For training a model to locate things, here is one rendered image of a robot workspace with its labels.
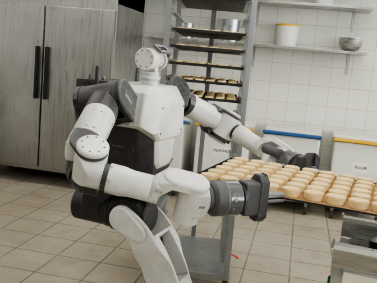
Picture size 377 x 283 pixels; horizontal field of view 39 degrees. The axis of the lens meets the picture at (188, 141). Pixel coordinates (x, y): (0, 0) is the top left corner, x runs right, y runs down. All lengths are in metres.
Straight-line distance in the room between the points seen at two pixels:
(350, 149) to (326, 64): 1.04
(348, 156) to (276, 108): 1.03
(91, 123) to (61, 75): 3.85
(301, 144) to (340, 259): 3.57
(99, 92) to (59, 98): 3.74
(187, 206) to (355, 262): 0.47
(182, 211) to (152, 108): 0.42
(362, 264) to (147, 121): 0.71
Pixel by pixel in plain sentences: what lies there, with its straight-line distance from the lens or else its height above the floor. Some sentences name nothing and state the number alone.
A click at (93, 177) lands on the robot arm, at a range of 1.24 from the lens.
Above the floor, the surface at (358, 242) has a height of 0.84.
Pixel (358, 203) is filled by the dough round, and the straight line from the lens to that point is 1.38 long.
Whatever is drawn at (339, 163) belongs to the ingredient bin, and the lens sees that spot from 5.01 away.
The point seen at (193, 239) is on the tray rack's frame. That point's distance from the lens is 3.63.
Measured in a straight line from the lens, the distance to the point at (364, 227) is 1.71.
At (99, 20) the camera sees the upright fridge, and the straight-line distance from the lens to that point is 5.04.
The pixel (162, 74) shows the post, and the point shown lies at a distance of 2.88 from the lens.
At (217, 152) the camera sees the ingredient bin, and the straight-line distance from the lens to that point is 5.04.
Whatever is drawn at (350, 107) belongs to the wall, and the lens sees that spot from 5.61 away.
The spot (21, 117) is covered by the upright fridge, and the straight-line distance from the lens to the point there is 5.40.
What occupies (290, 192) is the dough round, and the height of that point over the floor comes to 1.02.
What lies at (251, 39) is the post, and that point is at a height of 1.48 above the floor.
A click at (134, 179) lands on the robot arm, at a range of 1.23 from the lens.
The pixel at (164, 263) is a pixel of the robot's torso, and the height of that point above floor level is 0.70.
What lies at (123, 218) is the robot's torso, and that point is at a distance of 1.69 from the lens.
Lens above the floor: 1.33
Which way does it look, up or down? 9 degrees down
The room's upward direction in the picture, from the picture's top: 5 degrees clockwise
